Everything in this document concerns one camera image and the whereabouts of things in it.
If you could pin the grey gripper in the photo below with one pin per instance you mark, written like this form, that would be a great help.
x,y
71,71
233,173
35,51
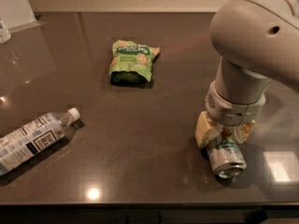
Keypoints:
x,y
232,111

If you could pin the silver 7up soda can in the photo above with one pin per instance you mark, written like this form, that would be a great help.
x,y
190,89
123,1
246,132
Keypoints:
x,y
225,157

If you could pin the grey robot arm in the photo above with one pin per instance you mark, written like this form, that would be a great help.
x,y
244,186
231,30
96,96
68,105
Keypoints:
x,y
258,42

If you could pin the green snack chip bag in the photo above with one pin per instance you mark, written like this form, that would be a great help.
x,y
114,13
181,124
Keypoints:
x,y
131,62

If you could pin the clear plastic water bottle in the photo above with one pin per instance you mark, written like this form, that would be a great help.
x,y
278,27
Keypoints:
x,y
30,139

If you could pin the white container at left edge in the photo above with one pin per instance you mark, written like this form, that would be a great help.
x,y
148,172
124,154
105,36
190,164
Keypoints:
x,y
5,34

